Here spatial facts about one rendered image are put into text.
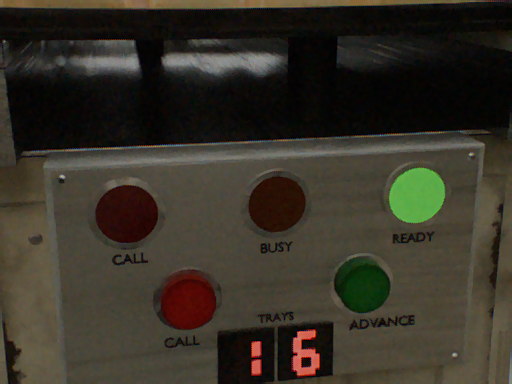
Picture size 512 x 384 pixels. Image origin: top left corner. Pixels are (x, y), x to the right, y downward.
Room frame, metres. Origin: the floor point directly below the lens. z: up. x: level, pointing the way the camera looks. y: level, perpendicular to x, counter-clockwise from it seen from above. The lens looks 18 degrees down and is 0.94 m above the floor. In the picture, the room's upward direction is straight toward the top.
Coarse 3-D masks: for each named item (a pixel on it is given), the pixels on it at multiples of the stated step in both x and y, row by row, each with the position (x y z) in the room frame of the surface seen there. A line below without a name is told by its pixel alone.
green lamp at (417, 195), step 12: (420, 168) 0.38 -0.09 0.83; (408, 180) 0.38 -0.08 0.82; (420, 180) 0.38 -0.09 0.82; (432, 180) 0.38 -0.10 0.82; (396, 192) 0.38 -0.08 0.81; (408, 192) 0.38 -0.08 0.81; (420, 192) 0.38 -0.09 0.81; (432, 192) 0.38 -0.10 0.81; (444, 192) 0.38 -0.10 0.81; (396, 204) 0.38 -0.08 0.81; (408, 204) 0.38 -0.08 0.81; (420, 204) 0.38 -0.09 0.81; (432, 204) 0.38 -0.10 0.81; (408, 216) 0.38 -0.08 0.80; (420, 216) 0.38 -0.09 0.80
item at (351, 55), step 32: (448, 32) 0.48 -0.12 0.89; (480, 32) 0.43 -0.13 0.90; (352, 64) 0.67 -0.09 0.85; (384, 64) 0.59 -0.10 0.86; (416, 64) 0.52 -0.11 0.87; (448, 64) 0.47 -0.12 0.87; (480, 64) 0.43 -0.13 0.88; (416, 96) 0.52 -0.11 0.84; (448, 96) 0.47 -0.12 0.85; (480, 96) 0.43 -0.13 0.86
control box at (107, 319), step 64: (64, 192) 0.35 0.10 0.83; (192, 192) 0.36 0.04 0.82; (320, 192) 0.37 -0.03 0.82; (384, 192) 0.38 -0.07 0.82; (448, 192) 0.39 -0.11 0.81; (64, 256) 0.35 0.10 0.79; (128, 256) 0.35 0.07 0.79; (192, 256) 0.36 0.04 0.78; (256, 256) 0.37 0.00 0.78; (320, 256) 0.37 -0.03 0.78; (384, 256) 0.38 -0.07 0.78; (448, 256) 0.39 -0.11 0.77; (64, 320) 0.35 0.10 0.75; (128, 320) 0.35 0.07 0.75; (256, 320) 0.37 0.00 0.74; (320, 320) 0.37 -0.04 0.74; (384, 320) 0.38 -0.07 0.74; (448, 320) 0.39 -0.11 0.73
